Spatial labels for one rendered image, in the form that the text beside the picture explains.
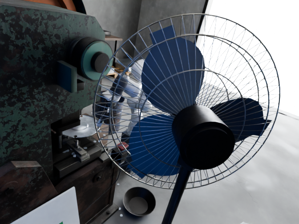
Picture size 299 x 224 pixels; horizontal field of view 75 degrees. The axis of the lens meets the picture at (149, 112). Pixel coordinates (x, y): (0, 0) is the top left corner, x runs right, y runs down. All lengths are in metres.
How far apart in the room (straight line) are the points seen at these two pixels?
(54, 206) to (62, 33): 0.89
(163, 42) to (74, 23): 0.52
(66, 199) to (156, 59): 1.00
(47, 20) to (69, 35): 0.10
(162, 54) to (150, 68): 0.05
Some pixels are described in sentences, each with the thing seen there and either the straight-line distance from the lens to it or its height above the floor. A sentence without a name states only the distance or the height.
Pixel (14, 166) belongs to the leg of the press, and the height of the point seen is 0.90.
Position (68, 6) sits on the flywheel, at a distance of 1.56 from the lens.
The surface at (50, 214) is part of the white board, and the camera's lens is 1.30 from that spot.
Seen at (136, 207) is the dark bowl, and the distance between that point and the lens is 1.95.
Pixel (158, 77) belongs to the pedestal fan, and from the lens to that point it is 0.54.
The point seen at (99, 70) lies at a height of 1.30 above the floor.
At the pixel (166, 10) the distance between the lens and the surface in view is 6.17.
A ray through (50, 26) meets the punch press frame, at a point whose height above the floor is 1.45.
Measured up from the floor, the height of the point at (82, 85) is 1.23.
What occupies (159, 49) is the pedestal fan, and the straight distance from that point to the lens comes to 0.55.
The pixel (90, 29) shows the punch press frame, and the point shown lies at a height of 1.44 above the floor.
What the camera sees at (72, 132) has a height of 0.78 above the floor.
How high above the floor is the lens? 1.57
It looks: 27 degrees down
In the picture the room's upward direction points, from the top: 12 degrees clockwise
